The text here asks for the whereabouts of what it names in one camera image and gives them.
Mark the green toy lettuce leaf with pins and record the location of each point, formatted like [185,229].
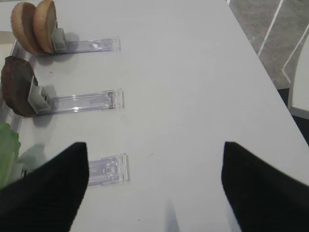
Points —
[9,149]

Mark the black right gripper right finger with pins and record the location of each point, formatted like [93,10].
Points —
[262,198]

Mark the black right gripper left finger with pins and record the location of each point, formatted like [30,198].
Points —
[47,199]

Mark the clear right acrylic rack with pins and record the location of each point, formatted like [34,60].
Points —
[105,171]

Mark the toy bun top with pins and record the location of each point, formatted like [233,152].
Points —
[44,21]

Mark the toy bun slice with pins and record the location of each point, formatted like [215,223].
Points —
[22,27]

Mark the brown toy meat patty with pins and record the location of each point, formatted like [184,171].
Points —
[17,75]

